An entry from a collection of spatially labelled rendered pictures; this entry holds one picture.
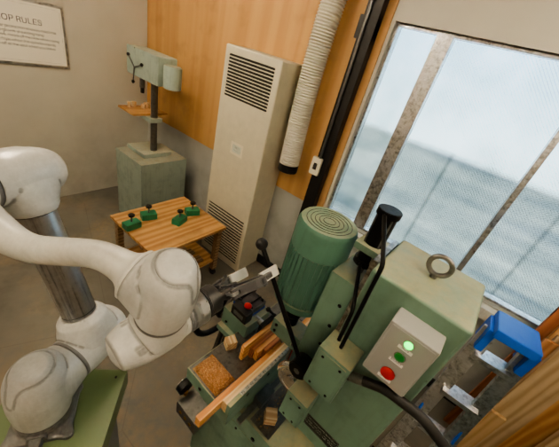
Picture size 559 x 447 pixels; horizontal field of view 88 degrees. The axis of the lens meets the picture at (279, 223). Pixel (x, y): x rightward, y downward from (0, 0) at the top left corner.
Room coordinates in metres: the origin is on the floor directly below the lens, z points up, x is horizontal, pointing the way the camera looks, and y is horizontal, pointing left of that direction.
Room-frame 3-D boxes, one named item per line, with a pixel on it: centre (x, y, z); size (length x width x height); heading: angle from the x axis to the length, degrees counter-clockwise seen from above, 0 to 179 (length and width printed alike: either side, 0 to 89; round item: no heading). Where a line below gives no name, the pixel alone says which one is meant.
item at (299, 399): (0.50, -0.21, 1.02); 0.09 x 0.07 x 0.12; 148
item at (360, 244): (0.65, -0.25, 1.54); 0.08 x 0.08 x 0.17; 58
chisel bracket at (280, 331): (0.71, -0.15, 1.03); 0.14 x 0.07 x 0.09; 58
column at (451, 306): (0.57, -0.38, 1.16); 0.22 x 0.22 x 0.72; 58
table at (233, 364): (0.78, -0.04, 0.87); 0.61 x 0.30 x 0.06; 148
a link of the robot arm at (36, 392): (0.41, 0.56, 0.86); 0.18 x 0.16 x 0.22; 171
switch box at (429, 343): (0.44, -0.33, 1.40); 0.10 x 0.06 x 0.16; 58
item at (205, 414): (0.67, -0.10, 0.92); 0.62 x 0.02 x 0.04; 148
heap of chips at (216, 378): (0.56, 0.07, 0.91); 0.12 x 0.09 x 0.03; 58
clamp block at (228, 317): (0.83, 0.03, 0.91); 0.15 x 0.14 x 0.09; 148
